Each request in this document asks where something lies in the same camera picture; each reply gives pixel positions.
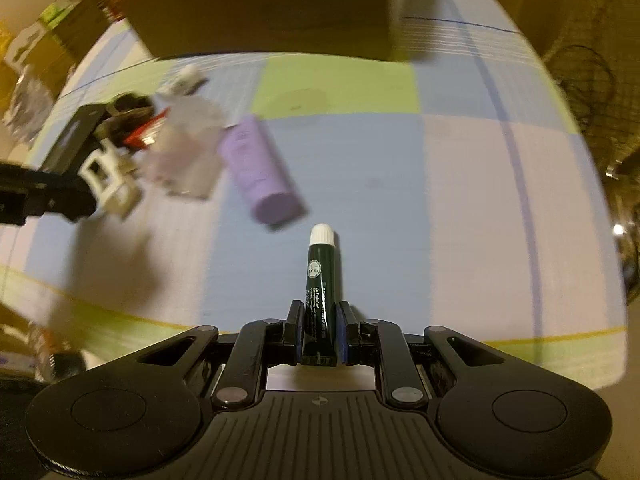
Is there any dark green lip balm tube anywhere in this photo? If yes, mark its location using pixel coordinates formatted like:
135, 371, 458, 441
301, 224, 338, 367

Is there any black rectangular box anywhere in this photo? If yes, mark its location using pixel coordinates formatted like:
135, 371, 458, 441
39, 104, 112, 173

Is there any green and white box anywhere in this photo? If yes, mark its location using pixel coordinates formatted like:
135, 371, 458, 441
37, 0, 81, 32

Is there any black cable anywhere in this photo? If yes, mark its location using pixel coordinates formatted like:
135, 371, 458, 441
550, 44, 617, 128

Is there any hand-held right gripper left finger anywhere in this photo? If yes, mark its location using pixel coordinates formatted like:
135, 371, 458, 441
132, 300, 306, 409

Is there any frosted translucent plastic cup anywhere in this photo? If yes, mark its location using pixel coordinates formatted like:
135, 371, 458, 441
142, 95, 224, 199

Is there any purple cosmetic tube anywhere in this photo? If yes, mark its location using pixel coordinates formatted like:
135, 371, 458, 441
217, 115, 307, 227

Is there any red snack packet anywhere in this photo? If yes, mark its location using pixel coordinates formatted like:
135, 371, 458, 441
124, 112, 168, 149

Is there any brown cardboard box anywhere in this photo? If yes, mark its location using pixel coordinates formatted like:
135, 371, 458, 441
117, 0, 417, 64

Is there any white pill bottle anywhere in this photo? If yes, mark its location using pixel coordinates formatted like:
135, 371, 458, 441
170, 64, 209, 99

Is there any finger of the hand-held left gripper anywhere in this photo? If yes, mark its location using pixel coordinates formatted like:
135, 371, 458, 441
0, 161, 99, 226

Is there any silver foil bag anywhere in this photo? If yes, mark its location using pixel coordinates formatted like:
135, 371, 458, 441
4, 74, 54, 137

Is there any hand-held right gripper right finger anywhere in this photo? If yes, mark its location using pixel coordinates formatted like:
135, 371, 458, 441
336, 301, 506, 407

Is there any dark binder clip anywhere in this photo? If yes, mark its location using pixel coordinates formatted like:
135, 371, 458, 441
107, 92, 154, 126

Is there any white plastic frame object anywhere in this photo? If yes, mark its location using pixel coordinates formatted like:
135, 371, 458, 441
79, 139, 144, 219

